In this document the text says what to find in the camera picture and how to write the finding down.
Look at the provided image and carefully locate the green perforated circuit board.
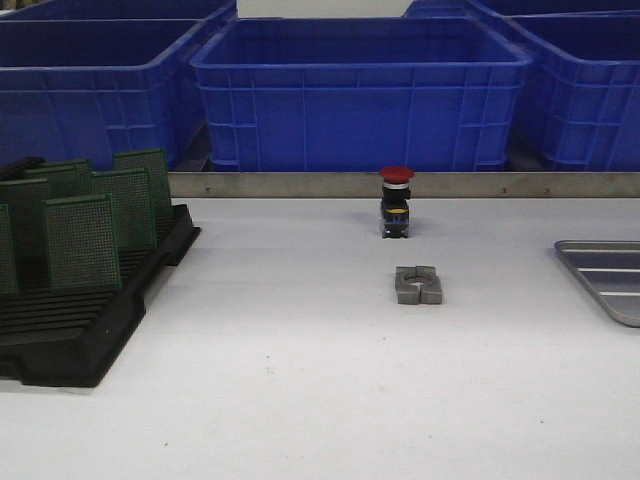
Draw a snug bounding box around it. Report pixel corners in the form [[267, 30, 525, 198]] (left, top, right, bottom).
[[42, 194, 122, 291], [112, 147, 173, 218], [90, 168, 157, 250]]

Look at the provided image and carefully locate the green board behind left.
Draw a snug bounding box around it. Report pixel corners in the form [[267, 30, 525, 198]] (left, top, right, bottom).
[[24, 158, 92, 197]]

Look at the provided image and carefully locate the black slotted board rack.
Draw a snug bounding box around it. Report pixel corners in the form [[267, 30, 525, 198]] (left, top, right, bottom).
[[0, 156, 202, 388]]

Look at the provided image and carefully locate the silver metal tray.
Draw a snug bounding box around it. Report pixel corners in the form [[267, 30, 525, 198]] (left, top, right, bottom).
[[554, 240, 639, 328]]

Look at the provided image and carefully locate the dark green board left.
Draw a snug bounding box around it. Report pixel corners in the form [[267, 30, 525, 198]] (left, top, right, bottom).
[[1, 178, 53, 258]]

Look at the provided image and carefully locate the green board at left edge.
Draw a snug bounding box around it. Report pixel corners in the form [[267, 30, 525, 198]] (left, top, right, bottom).
[[0, 204, 19, 297]]

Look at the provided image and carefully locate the red emergency stop button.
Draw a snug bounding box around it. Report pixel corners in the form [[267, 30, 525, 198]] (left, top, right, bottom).
[[379, 166, 415, 238]]

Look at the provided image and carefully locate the grey split clamp block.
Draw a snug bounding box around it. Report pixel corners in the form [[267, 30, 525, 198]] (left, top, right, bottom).
[[395, 265, 444, 305]]

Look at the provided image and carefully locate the centre blue plastic crate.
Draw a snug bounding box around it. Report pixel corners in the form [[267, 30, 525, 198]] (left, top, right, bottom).
[[191, 17, 529, 172]]

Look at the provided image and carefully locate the blue plastic crate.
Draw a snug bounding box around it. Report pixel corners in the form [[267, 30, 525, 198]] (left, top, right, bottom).
[[1, 19, 208, 170], [191, 17, 529, 172], [506, 14, 639, 172]]

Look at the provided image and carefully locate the white panel behind crates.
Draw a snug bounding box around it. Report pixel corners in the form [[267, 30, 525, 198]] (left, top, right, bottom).
[[236, 0, 411, 18]]

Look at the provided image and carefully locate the far right blue crate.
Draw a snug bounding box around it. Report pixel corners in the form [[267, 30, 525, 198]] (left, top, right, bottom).
[[404, 0, 639, 18]]

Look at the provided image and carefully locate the left blue plastic crate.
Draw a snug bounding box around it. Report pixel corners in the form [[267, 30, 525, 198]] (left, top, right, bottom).
[[1, 19, 208, 170]]

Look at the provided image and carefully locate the right blue plastic crate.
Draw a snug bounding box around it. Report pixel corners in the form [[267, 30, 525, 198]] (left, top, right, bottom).
[[506, 14, 639, 172]]

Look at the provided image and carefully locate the far left blue crate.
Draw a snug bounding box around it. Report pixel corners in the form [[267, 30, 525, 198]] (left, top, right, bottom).
[[1, 0, 236, 21]]

